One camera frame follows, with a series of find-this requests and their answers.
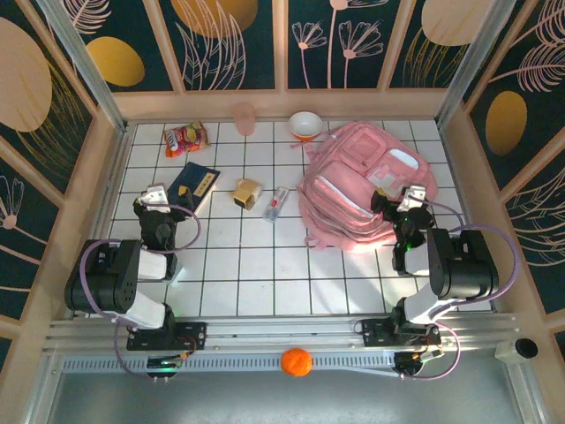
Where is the dark blue book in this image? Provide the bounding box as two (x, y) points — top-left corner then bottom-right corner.
(166, 162), (222, 217)

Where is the pink backpack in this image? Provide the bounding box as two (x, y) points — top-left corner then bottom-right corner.
(290, 122), (439, 254)

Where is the small tan cardboard box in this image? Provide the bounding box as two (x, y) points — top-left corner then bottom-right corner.
(228, 178), (265, 210)

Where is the orange red snack bag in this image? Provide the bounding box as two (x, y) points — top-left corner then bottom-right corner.
(162, 121), (211, 159)

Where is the pink plastic cup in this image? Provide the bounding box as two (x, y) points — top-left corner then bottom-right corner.
(232, 102), (257, 136)

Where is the orange white bowl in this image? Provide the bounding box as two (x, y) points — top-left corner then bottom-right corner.
(289, 111), (322, 142)

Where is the right small circuit board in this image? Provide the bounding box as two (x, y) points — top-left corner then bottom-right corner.
(394, 348), (445, 380)

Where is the small circuit board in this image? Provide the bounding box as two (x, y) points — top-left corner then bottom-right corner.
(147, 354), (185, 381)
(394, 348), (445, 380)

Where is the left small circuit board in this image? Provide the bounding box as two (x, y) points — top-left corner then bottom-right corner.
(147, 354), (185, 381)

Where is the grey block with black knob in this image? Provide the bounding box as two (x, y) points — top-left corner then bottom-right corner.
(493, 337), (539, 363)

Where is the orange ball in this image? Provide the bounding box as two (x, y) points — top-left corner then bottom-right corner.
(280, 347), (313, 378)

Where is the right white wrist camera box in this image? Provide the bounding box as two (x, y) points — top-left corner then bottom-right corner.
(395, 185), (428, 214)

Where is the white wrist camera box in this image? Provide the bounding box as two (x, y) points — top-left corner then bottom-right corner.
(395, 185), (428, 214)
(139, 185), (171, 214)

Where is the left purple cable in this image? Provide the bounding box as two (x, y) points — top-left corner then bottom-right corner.
(81, 203), (203, 382)

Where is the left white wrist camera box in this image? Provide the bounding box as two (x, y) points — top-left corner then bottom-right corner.
(139, 185), (171, 214)

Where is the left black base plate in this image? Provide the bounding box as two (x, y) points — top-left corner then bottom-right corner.
(126, 321), (207, 352)

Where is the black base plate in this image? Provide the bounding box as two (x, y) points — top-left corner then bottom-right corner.
(126, 321), (207, 352)
(360, 318), (442, 350)

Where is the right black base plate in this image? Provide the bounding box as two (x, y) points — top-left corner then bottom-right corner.
(360, 318), (442, 350)

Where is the aluminium mounting rail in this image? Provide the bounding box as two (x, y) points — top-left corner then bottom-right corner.
(43, 313), (522, 353)

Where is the slotted grey cable duct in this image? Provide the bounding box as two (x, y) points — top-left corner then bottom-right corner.
(61, 352), (398, 377)

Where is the aluminium frame post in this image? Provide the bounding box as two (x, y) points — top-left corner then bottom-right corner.
(434, 0), (517, 129)
(37, 0), (130, 133)

